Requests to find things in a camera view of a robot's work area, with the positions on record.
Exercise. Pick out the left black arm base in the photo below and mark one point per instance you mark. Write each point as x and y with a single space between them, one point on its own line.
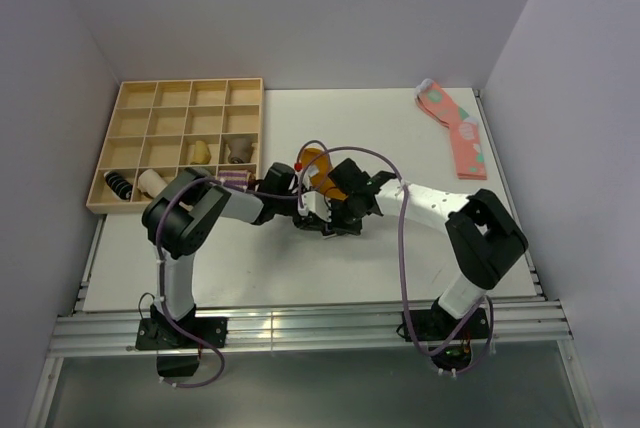
179 351

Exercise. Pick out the beige rolled sock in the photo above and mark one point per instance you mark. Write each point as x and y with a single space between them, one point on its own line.
150 183

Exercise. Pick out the pink patterned sock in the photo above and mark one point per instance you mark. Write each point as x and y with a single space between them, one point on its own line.
463 129

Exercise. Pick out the wooden compartment tray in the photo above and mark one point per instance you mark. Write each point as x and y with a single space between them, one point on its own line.
154 124

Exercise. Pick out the yellow rolled sock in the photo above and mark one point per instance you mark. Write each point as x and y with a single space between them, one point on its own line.
200 154

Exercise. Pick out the black rolled sock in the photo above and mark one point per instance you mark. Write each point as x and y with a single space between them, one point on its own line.
119 185

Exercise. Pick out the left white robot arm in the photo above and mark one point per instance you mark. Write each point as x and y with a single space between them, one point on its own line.
181 217

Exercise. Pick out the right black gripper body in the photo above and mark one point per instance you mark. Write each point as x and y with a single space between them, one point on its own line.
346 216

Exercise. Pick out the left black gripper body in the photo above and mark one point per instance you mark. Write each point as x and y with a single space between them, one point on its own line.
287 206

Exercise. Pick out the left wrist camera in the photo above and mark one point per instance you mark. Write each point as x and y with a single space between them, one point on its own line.
314 214

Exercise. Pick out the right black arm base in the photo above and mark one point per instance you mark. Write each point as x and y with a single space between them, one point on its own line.
460 345

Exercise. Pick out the purple striped rolled sock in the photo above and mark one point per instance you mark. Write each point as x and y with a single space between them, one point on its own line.
240 180

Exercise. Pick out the aluminium mounting rail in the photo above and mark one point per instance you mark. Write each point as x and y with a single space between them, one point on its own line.
301 329

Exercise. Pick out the taupe rolled sock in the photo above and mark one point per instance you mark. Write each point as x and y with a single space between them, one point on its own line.
237 148

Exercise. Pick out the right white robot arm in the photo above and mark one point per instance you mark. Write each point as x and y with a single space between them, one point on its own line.
486 240

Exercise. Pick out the mustard yellow striped sock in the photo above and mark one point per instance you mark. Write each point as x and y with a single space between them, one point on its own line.
317 173

